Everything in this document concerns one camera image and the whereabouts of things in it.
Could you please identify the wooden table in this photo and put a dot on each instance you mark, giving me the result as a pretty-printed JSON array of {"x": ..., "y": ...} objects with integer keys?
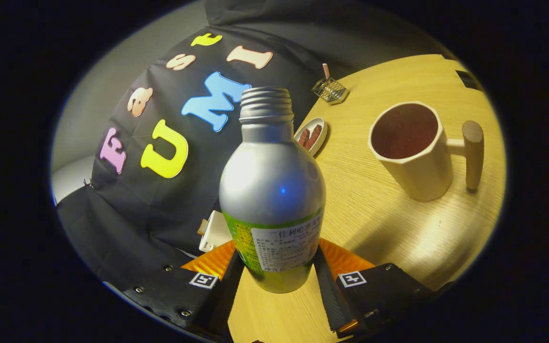
[{"x": 374, "y": 214}]

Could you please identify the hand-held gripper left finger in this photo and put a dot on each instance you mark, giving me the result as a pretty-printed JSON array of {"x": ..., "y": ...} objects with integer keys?
[{"x": 219, "y": 300}]

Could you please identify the white round plate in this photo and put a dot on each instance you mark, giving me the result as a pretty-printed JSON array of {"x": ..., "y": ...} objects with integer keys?
[{"x": 320, "y": 140}]

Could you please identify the toasted bread slice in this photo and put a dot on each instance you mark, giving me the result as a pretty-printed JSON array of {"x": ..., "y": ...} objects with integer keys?
[{"x": 202, "y": 226}]

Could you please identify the silver bottle with green label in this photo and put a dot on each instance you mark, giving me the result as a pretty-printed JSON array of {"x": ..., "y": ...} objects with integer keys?
[{"x": 269, "y": 181}]

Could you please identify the white toaster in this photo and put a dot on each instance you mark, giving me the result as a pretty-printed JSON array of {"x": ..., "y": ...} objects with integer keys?
[{"x": 217, "y": 233}]

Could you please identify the pink striped straw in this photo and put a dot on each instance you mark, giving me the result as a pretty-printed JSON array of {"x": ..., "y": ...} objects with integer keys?
[{"x": 326, "y": 71}]

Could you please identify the brown meat slice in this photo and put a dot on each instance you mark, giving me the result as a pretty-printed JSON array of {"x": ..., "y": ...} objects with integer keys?
[
  {"x": 314, "y": 136},
  {"x": 304, "y": 138}
]

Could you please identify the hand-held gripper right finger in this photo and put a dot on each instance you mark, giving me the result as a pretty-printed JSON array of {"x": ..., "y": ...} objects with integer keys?
[{"x": 334, "y": 300}]

